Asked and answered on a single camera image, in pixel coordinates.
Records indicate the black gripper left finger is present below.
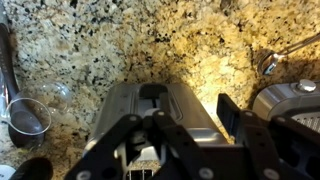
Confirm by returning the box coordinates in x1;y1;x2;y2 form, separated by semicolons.
64;109;215;180

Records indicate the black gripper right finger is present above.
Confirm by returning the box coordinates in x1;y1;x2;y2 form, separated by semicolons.
216;93;320;180

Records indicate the stainless steel toaster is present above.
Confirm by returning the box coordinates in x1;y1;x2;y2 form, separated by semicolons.
83;82;231;180

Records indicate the black steel contact grill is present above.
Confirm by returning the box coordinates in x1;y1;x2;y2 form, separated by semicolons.
251;78;320;135

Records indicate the metal spoon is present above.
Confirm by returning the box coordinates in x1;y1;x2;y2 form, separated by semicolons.
256;32;320;77

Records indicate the black round object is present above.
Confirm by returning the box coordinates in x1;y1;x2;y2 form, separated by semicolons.
9;156;55;180

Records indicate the pale round container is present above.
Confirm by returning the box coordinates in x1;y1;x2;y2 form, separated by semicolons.
0;164;17;180

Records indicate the black plastic spoon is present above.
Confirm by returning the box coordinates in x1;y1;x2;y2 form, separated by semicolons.
0;13;46;150

